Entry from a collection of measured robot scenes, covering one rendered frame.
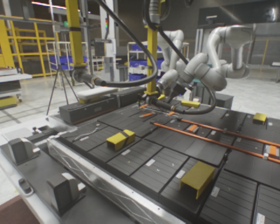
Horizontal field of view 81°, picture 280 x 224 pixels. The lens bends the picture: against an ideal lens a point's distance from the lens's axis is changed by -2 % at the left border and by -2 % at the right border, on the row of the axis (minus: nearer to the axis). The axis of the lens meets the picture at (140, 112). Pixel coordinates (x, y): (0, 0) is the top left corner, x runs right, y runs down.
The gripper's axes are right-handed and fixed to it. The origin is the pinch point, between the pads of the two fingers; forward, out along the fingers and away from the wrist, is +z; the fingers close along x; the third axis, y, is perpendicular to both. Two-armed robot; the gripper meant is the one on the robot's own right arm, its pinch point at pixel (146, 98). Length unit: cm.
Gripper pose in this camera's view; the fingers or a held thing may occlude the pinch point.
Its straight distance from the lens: 138.9
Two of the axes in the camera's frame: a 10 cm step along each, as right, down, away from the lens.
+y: 5.9, 2.8, -7.5
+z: -7.0, 6.5, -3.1
